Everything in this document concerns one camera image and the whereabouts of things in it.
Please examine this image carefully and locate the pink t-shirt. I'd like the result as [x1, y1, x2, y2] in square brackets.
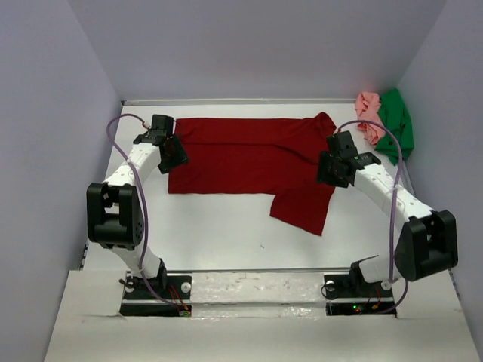
[355, 91, 386, 146]

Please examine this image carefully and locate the red t-shirt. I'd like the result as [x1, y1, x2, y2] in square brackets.
[168, 112, 336, 236]

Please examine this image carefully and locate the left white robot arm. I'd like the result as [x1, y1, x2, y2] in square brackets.
[86, 114, 189, 304]

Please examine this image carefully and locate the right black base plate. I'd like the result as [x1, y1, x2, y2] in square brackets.
[321, 274, 397, 317]

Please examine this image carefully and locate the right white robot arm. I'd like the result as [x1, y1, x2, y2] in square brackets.
[317, 131, 459, 296]

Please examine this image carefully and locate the green t-shirt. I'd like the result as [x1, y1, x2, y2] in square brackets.
[375, 88, 414, 165]

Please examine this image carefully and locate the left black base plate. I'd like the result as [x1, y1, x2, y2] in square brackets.
[118, 273, 192, 318]

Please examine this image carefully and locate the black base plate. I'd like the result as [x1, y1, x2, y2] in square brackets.
[321, 274, 397, 317]
[118, 273, 192, 318]

